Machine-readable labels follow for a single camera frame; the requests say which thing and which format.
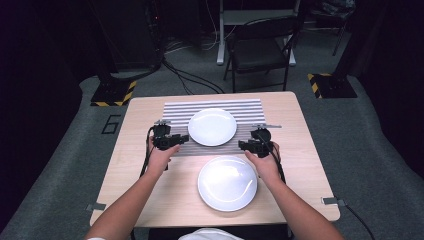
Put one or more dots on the person's left hand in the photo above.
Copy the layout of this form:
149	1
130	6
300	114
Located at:
160	160

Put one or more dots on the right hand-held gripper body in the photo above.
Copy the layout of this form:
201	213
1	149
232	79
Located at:
261	136

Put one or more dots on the person's right hand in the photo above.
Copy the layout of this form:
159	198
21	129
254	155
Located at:
265	166

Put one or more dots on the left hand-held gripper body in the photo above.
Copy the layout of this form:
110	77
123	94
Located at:
161	136

